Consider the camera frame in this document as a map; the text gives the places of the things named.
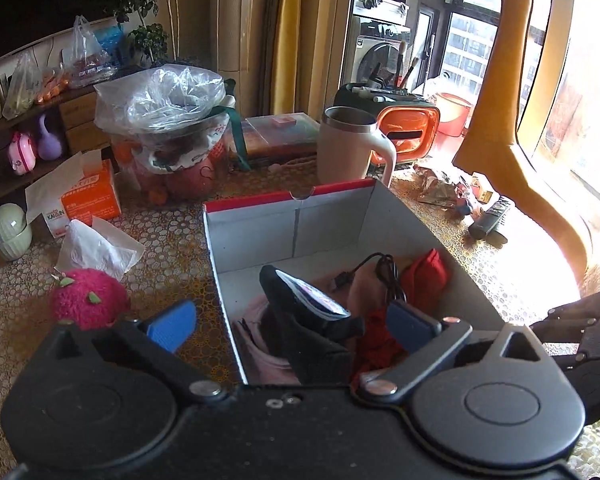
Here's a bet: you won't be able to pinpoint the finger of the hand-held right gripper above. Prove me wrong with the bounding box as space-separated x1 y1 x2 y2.
530 316 600 345
547 287 600 321

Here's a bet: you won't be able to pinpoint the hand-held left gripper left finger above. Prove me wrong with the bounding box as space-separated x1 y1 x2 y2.
40 300 226 403

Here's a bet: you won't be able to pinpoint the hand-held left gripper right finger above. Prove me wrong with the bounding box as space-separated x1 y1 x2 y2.
359 301 563 403

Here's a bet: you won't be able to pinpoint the red cloth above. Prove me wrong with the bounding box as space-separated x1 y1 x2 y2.
352 248 451 376

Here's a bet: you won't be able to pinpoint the black cable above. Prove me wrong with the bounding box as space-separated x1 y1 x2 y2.
330 252 408 306

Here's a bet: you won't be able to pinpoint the black cloth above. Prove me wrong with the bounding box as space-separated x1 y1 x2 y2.
259 265 366 386

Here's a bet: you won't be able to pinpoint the red and white cardboard box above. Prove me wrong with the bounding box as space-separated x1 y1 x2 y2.
202 178 506 386

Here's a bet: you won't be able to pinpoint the white tissue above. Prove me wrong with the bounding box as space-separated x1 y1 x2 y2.
55 216 146 281

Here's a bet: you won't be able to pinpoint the black remote control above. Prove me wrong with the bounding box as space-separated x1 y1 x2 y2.
468 196 513 242

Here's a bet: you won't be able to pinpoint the blue and red small packet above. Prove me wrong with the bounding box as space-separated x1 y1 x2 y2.
455 182 477 216

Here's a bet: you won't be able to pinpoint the snack wrappers pile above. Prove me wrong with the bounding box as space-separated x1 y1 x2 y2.
412 165 463 208

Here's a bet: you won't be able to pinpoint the orange tissue box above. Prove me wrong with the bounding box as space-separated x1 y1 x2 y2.
25 150 122 238

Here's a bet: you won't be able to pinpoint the small yellow box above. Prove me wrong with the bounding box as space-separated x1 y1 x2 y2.
472 172 496 204

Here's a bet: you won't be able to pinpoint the beige mug with steel rim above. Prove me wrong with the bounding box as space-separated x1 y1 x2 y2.
317 106 397 187

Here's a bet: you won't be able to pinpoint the green round bowls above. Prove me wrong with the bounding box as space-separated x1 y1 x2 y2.
0 203 33 262

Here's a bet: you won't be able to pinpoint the orange and green storage case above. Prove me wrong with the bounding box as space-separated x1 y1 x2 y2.
334 81 441 166

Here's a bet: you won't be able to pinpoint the green ribbon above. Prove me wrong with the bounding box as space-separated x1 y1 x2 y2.
222 79 252 172

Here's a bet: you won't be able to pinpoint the red plastic bucket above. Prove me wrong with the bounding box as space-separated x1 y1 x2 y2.
432 91 473 138

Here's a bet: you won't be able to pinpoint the yellow chair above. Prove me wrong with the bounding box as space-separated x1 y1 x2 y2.
452 0 593 286

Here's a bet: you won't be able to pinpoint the clear plastic organizer box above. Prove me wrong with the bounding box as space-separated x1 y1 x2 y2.
240 112 323 161

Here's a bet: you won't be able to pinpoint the purple vase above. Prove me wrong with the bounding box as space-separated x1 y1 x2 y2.
36 112 65 161

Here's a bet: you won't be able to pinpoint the pink toy backpack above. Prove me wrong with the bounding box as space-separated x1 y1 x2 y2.
7 131 37 176

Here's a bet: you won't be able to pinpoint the wooden cabinet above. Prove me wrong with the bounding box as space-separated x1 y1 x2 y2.
0 67 121 211

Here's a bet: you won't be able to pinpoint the clear plastic bag of fruit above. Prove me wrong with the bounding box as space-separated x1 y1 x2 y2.
94 64 231 206

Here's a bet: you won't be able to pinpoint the bag of oranges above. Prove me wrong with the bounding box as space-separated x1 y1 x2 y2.
35 65 71 106

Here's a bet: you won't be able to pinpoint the washing machine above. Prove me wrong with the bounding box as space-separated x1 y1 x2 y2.
342 15 411 96

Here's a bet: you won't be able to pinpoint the plastic bag with red tray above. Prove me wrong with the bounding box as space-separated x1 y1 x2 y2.
61 15 118 88

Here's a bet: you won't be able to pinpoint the plastic bag of green fruit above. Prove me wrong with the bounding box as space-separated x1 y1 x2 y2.
2 50 43 120

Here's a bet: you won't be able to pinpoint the blue plastic package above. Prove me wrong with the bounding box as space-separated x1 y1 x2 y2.
94 25 127 58

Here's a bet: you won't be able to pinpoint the yellow curtain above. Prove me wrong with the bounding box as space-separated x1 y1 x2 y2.
270 0 303 116

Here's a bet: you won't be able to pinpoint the black television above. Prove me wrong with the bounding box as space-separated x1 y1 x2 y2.
0 0 131 68

